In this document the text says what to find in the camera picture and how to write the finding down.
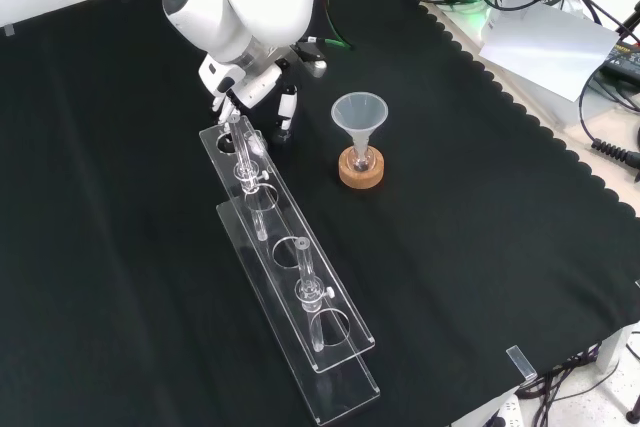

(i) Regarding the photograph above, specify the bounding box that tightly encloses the white power strip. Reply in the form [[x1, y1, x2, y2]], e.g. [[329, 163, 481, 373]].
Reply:
[[480, 393, 525, 427]]

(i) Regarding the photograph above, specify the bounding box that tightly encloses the small clear weighing funnel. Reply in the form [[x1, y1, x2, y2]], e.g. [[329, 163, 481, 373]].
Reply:
[[244, 129, 271, 158]]

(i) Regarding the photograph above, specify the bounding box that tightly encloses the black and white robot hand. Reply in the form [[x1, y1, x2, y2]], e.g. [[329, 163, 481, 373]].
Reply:
[[198, 58, 301, 145]]

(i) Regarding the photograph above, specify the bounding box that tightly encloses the pale board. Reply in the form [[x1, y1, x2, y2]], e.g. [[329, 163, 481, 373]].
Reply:
[[478, 0, 620, 102]]

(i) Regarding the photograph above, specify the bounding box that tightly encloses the translucent plastic funnel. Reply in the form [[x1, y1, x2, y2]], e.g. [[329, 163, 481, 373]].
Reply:
[[330, 91, 390, 172]]

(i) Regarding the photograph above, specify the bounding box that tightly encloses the clear acrylic funnel stand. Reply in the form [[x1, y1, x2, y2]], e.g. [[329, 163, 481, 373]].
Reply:
[[198, 113, 381, 427]]

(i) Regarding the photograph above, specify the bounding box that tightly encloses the white table leg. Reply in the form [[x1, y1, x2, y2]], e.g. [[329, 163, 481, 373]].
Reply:
[[596, 325, 634, 374]]

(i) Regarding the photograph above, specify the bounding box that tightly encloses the cork ring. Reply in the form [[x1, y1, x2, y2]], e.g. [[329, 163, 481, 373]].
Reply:
[[338, 145, 387, 191]]

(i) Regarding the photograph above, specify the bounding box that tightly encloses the black power adapter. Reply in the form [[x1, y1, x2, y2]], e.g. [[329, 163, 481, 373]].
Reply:
[[601, 42, 640, 82]]

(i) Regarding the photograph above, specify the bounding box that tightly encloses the clear cloth clamp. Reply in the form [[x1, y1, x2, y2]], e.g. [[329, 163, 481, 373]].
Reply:
[[505, 345, 538, 381]]

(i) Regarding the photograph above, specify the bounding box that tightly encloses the black bench cloth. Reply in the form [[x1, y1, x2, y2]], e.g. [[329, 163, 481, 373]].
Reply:
[[0, 0, 640, 427]]

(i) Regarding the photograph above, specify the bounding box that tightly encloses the black cable bundle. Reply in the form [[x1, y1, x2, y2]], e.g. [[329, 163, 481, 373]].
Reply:
[[517, 344, 604, 427]]

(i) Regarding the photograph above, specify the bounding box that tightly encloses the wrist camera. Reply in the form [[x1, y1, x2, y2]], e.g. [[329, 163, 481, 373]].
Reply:
[[290, 41, 329, 79]]

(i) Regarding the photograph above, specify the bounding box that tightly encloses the thin black cable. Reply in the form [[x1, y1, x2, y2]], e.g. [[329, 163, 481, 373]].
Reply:
[[578, 60, 640, 148]]

